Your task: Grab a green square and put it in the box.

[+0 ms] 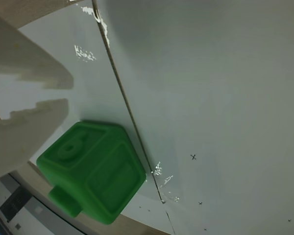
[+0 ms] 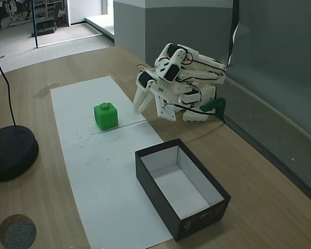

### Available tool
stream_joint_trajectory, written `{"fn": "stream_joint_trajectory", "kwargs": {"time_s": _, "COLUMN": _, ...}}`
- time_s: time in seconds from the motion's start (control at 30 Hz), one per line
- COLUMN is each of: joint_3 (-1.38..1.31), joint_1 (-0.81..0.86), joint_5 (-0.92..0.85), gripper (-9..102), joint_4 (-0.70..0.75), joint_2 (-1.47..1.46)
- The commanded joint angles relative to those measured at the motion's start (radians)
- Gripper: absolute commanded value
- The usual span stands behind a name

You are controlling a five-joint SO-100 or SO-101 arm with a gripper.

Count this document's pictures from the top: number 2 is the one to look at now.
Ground green cube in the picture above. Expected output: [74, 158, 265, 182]
[93, 102, 119, 131]

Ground dark brown cardboard box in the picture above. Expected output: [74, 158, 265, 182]
[134, 138, 232, 242]

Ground white paper sheet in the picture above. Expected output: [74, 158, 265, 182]
[50, 75, 147, 144]
[61, 120, 175, 249]

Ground green table clamp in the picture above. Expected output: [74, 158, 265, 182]
[200, 97, 228, 115]

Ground black round stand base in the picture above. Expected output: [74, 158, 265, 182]
[0, 125, 39, 183]

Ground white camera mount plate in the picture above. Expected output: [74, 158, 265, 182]
[152, 90, 177, 122]

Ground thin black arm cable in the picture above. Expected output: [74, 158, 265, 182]
[164, 102, 226, 124]

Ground black hanging cable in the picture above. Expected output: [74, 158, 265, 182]
[0, 0, 18, 128]

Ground round table cable grommet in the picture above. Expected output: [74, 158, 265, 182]
[0, 214, 37, 249]

